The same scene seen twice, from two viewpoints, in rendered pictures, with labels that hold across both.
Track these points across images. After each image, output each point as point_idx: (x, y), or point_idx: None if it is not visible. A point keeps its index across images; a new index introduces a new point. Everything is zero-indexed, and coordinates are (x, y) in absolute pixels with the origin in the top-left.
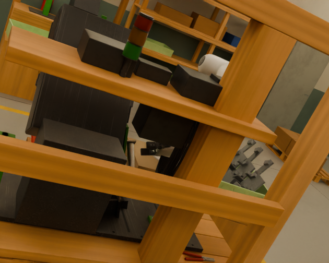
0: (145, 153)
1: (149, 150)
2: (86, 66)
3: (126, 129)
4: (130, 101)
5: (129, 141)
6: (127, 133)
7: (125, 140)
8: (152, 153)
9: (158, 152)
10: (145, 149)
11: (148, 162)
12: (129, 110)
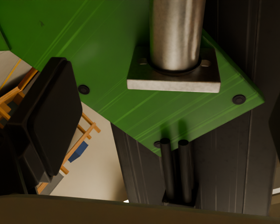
0: (57, 97)
1: (42, 167)
2: None
3: (258, 89)
4: (272, 185)
5: (214, 56)
6: (244, 77)
7: (218, 46)
8: (21, 173)
9: (214, 212)
10: (67, 134)
11: None
12: (190, 186)
